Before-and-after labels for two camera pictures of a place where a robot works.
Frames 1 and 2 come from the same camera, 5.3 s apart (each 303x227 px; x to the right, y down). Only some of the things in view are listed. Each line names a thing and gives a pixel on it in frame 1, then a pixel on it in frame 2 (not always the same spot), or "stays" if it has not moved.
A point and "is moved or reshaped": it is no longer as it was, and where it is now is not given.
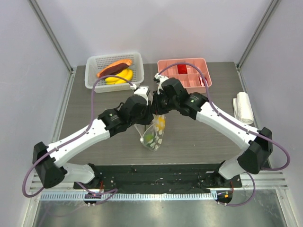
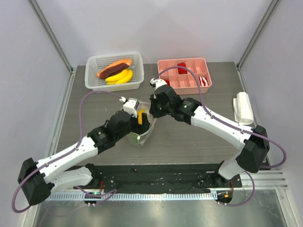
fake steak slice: [114, 68] stays
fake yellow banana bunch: [128, 74] stays
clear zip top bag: [151, 135] is moved or reshaped
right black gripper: [156, 108] stays
